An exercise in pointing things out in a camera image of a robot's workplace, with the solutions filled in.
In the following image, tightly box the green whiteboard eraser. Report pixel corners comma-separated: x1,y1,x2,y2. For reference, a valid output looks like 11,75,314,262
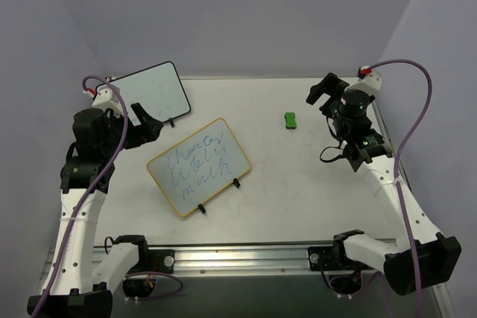
284,112,297,130

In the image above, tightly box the yellow framed whiteboard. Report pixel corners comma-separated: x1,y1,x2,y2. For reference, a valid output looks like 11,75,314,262
146,118,251,217

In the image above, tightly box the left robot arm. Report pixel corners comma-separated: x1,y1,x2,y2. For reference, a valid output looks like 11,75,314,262
27,103,163,317

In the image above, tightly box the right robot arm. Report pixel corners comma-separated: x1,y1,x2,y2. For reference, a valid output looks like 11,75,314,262
306,71,461,296

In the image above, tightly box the black framed whiteboard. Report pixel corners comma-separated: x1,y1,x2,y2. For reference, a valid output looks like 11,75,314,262
111,61,191,126

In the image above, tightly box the black clip on yellow board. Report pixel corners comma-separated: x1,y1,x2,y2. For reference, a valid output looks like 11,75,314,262
233,178,241,188

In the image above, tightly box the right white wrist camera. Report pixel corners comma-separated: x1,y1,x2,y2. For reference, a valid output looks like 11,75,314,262
355,66,382,96

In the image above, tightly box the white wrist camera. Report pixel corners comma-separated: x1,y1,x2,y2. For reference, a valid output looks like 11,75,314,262
92,86,123,117
355,66,382,96

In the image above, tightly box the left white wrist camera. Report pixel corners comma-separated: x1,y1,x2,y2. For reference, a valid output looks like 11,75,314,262
92,86,123,117

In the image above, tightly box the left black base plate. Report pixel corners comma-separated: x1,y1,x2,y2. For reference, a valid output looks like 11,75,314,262
145,249,175,274

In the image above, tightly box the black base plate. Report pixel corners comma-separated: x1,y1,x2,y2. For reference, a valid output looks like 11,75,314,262
307,245,338,272
145,249,175,274

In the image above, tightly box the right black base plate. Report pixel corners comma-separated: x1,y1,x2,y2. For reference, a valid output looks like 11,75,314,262
307,245,338,272

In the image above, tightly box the aluminium mounting rail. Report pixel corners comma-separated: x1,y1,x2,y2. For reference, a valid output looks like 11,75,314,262
40,238,448,278

